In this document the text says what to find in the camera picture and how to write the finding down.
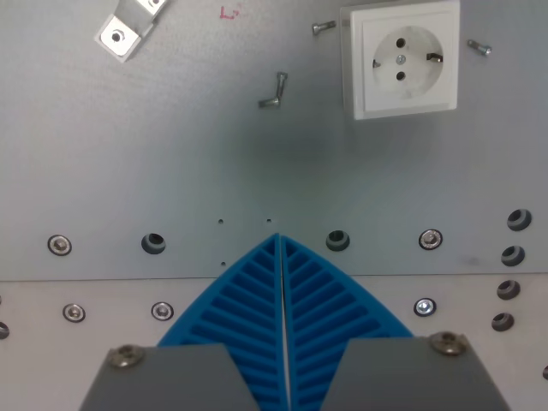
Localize bent metal mounting bracket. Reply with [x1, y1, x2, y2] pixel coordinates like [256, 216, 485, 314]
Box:
[93, 0, 169, 64]

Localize silver bolt with washer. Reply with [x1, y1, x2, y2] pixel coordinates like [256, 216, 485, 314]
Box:
[46, 234, 73, 257]
[418, 228, 444, 251]
[413, 297, 438, 318]
[150, 301, 175, 322]
[62, 302, 87, 325]

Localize blue fin-ray gripper finger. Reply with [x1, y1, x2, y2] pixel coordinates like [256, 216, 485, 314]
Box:
[280, 234, 513, 411]
[76, 233, 290, 411]

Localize white electrical wall socket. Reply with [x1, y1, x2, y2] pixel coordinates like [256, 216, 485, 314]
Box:
[339, 0, 462, 122]

